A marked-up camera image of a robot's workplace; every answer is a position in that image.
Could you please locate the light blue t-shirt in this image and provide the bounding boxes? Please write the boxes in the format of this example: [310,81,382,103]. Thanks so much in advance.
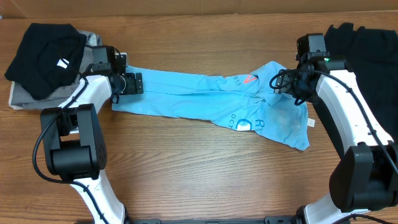
[112,61,310,151]

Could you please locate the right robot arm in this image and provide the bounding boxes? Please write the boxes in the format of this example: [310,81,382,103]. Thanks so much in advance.
[265,34,397,224]

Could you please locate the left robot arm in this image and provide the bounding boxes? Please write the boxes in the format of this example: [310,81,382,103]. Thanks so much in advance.
[32,45,144,223]

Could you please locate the folded black garment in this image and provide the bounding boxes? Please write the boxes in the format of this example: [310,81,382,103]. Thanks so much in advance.
[5,23,86,100]

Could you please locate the black garment pile right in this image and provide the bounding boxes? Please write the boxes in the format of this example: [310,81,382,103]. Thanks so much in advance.
[325,22,397,142]

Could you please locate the folded grey garment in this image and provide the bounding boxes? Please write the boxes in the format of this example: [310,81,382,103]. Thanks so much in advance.
[17,30,103,110]

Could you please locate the folded beige garment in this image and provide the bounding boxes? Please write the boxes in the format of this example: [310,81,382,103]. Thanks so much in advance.
[8,81,23,110]

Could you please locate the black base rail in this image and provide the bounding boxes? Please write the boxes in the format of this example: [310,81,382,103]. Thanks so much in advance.
[124,215,305,224]

